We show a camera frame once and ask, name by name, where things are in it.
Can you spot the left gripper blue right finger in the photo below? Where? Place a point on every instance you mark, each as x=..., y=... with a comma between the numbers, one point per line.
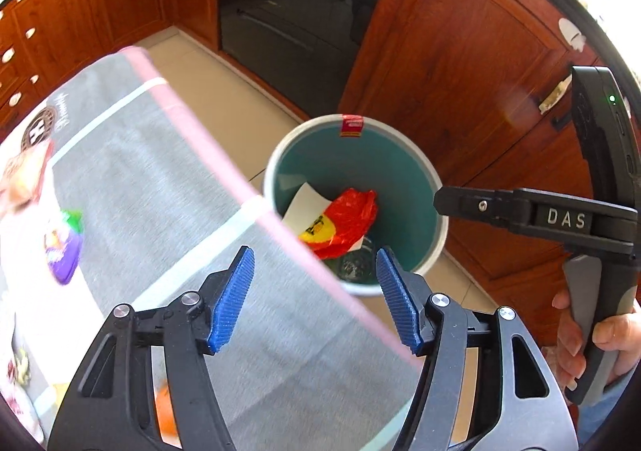
x=405, y=311

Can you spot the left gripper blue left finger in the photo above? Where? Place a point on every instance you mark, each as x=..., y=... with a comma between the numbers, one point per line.
x=231, y=294

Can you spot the red snack wrapper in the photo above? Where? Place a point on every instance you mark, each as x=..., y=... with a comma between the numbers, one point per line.
x=343, y=223

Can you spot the white paper sheet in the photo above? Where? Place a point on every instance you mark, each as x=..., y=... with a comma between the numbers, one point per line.
x=306, y=205

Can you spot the purple toy egg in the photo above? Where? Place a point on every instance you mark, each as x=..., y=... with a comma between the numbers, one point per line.
x=63, y=243

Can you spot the orange foil snack wrapper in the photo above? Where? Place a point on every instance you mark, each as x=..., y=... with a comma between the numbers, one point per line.
x=165, y=416

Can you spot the teal trash bin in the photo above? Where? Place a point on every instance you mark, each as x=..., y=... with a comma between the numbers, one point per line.
x=347, y=186

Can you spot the person's right hand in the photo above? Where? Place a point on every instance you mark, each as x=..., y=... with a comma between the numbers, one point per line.
x=619, y=333

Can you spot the plaid tablecloth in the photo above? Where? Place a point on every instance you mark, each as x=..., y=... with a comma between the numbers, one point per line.
x=308, y=366

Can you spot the packaged bread bun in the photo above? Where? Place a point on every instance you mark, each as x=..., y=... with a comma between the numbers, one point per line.
x=22, y=180

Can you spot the black built-in oven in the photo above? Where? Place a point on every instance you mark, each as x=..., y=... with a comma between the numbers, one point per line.
x=303, y=49

